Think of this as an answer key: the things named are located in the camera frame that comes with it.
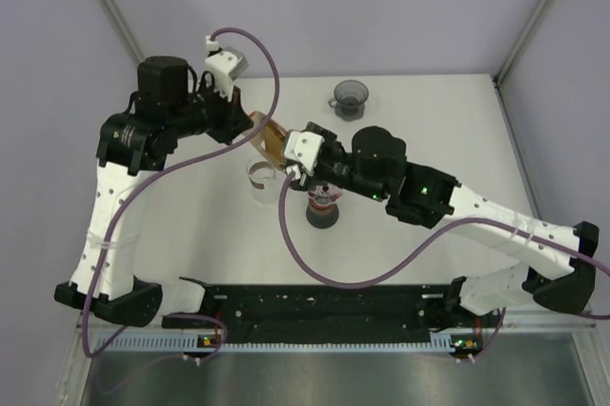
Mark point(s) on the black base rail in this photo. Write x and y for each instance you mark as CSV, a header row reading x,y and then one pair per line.
x,y
316,314

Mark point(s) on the orange coffee filter box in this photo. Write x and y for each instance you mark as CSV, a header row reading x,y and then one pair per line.
x,y
269,143

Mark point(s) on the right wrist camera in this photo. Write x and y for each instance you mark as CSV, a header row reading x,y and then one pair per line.
x,y
301,151

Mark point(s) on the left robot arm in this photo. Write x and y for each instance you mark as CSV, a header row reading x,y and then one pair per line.
x,y
133,147

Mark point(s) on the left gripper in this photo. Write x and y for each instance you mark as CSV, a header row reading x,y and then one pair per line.
x,y
233,119

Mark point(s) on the clear glass beaker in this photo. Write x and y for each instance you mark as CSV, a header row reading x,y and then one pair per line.
x,y
263,180

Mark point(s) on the grey plastic dripper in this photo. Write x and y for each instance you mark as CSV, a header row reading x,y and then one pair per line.
x,y
349,98

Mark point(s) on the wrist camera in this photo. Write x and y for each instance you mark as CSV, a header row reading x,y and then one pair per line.
x,y
301,151
225,66

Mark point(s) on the grey slotted cable duct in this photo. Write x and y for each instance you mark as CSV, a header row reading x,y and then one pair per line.
x,y
145,342

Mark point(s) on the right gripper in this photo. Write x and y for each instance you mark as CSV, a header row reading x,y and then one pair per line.
x,y
307,184

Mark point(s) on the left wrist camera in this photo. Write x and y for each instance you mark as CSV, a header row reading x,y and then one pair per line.
x,y
225,66

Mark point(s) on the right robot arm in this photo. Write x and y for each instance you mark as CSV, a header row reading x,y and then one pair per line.
x,y
555,268

